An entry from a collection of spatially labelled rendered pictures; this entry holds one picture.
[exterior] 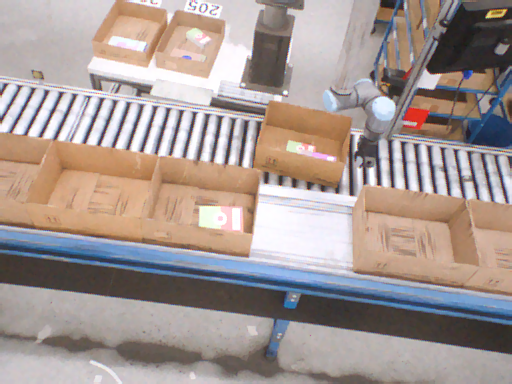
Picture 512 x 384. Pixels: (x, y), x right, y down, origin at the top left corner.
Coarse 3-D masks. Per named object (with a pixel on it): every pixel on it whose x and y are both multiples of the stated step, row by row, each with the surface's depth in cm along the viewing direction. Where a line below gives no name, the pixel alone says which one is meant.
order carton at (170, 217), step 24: (168, 168) 190; (192, 168) 189; (216, 168) 187; (240, 168) 186; (168, 192) 195; (192, 192) 195; (216, 192) 197; (240, 192) 198; (144, 216) 172; (168, 216) 188; (192, 216) 190; (168, 240) 177; (192, 240) 175; (216, 240) 174; (240, 240) 172
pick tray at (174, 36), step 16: (176, 16) 274; (192, 16) 274; (208, 16) 271; (176, 32) 275; (208, 32) 278; (224, 32) 274; (160, 48) 258; (176, 48) 267; (192, 48) 268; (208, 48) 270; (160, 64) 255; (176, 64) 253; (192, 64) 251; (208, 64) 249
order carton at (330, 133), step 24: (264, 120) 225; (288, 120) 235; (312, 120) 232; (336, 120) 228; (264, 144) 232; (312, 144) 235; (336, 144) 237; (264, 168) 222; (288, 168) 218; (312, 168) 215; (336, 168) 211
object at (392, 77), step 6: (384, 72) 220; (390, 72) 220; (396, 72) 220; (402, 72) 221; (384, 78) 220; (390, 78) 219; (396, 78) 219; (390, 84) 224; (396, 84) 222; (402, 84) 221; (390, 90) 226; (396, 90) 226
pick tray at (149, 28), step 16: (112, 16) 270; (128, 16) 279; (144, 16) 277; (160, 16) 275; (96, 32) 254; (112, 32) 269; (128, 32) 270; (144, 32) 272; (160, 32) 267; (96, 48) 253; (112, 48) 251; (128, 64) 257; (144, 64) 255
